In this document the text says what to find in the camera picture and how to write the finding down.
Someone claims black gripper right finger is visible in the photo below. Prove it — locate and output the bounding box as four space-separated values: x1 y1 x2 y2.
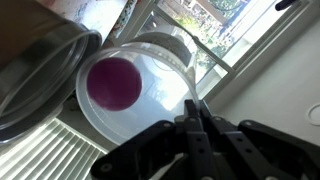
199 100 287 180

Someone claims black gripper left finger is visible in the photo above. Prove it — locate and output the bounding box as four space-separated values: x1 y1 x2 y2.
184 100 219 180

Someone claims translucent plastic cup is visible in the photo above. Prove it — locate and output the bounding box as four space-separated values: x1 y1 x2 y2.
76 32 198 145

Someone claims purple ball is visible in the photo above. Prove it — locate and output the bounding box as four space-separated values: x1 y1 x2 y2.
87 58 142 111

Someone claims silver metal cup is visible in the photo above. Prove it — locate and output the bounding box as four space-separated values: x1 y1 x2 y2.
0 0 101 145

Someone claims right window blind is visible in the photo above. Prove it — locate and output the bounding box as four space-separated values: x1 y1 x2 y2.
0 119 107 180

